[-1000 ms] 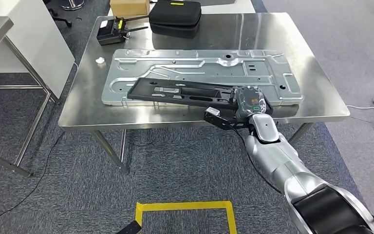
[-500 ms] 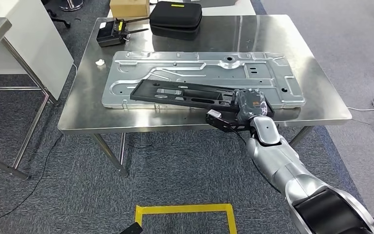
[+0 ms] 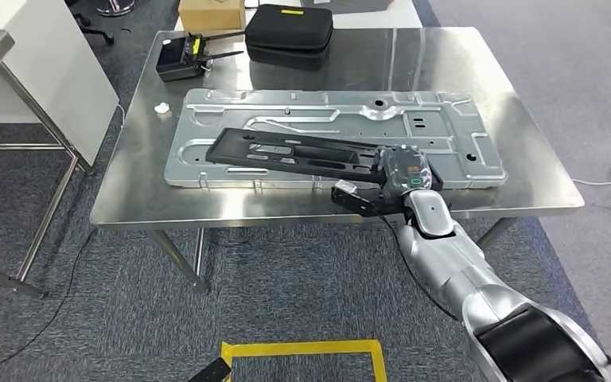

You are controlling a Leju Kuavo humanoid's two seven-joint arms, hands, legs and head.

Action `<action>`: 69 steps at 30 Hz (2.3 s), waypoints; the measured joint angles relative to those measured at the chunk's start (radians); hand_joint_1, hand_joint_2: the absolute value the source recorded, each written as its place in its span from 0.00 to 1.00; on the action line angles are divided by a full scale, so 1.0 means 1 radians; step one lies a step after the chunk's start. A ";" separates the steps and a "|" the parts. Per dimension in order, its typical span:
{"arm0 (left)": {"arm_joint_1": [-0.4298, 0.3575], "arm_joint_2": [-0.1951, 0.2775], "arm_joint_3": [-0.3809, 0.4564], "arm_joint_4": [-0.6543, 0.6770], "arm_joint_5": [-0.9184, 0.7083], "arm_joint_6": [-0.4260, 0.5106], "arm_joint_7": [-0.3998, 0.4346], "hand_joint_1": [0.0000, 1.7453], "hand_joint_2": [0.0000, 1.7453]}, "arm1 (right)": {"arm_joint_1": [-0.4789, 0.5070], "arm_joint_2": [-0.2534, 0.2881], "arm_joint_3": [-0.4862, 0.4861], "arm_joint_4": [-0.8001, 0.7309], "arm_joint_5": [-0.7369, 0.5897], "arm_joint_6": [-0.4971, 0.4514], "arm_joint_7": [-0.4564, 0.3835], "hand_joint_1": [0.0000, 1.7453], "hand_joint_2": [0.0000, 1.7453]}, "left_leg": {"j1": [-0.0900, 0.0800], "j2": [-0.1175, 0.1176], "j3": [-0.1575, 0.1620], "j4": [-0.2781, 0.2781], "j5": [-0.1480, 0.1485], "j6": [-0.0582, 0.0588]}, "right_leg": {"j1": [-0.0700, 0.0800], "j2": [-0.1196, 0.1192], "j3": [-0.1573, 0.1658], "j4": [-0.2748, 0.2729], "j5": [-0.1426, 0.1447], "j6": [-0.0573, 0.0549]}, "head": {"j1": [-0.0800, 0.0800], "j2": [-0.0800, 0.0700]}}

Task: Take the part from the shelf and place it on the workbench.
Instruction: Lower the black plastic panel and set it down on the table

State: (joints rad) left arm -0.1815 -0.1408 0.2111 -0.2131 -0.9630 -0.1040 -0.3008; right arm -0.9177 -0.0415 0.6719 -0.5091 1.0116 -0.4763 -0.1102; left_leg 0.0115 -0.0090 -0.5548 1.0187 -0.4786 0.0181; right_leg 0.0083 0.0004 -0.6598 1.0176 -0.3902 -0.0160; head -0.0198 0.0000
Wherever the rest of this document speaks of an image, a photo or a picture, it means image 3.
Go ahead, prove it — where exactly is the stainless steel workbench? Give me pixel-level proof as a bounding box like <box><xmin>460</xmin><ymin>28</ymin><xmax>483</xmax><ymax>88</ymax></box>
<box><xmin>89</xmin><ymin>26</ymin><xmax>586</xmax><ymax>295</ymax></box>

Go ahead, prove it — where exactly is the brown cardboard box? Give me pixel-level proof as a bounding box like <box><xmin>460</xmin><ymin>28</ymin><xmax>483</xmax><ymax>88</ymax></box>
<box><xmin>177</xmin><ymin>0</ymin><xmax>247</xmax><ymax>32</ymax></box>

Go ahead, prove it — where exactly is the stamped sheet metal plate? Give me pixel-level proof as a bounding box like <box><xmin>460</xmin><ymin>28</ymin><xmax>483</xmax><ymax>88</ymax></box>
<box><xmin>164</xmin><ymin>88</ymin><xmax>508</xmax><ymax>189</ymax></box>

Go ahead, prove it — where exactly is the chrome round chair base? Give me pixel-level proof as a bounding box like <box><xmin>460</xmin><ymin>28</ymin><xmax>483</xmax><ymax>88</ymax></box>
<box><xmin>95</xmin><ymin>0</ymin><xmax>135</xmax><ymax>17</ymax></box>

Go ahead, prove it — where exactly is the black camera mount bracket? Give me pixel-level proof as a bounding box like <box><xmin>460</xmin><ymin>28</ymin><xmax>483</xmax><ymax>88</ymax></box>
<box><xmin>330</xmin><ymin>187</ymin><xmax>412</xmax><ymax>218</ymax></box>

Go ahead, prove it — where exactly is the white power cable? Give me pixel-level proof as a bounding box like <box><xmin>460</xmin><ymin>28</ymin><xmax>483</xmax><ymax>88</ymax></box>
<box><xmin>571</xmin><ymin>179</ymin><xmax>611</xmax><ymax>191</ymax></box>

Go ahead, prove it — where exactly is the black star chair base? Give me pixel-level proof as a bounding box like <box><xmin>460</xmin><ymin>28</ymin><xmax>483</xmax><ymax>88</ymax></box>
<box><xmin>73</xmin><ymin>13</ymin><xmax>115</xmax><ymax>46</ymax></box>

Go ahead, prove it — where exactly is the black device with antennas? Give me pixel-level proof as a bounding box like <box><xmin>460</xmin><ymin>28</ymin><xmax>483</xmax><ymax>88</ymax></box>
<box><xmin>156</xmin><ymin>31</ymin><xmax>246</xmax><ymax>83</ymax></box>

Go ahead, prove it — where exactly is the white cabinet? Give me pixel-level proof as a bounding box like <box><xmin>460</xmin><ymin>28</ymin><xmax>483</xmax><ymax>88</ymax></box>
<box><xmin>0</xmin><ymin>0</ymin><xmax>120</xmax><ymax>167</ymax></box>

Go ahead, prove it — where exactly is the black plastic panel part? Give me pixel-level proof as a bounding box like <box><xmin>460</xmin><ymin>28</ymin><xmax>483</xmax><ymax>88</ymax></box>
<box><xmin>205</xmin><ymin>127</ymin><xmax>444</xmax><ymax>191</ymax></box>

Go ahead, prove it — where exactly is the white table top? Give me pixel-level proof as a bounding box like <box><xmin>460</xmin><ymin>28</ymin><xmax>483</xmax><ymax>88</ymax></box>
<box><xmin>174</xmin><ymin>0</ymin><xmax>423</xmax><ymax>32</ymax></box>

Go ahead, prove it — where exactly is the black zip case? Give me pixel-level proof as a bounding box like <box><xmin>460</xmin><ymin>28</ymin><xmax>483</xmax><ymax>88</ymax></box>
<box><xmin>244</xmin><ymin>4</ymin><xmax>334</xmax><ymax>72</ymax></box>

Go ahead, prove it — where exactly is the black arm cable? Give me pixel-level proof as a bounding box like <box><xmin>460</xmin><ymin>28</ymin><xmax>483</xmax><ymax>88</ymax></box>
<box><xmin>376</xmin><ymin>210</ymin><xmax>459</xmax><ymax>322</ymax></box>

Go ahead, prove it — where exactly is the black robot foot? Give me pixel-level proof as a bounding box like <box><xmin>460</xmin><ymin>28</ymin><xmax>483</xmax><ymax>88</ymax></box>
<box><xmin>188</xmin><ymin>358</ymin><xmax>233</xmax><ymax>382</ymax></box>

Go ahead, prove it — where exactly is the dark grey flat box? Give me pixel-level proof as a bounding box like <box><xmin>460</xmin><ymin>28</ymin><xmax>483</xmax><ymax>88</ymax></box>
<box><xmin>300</xmin><ymin>0</ymin><xmax>394</xmax><ymax>15</ymax></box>

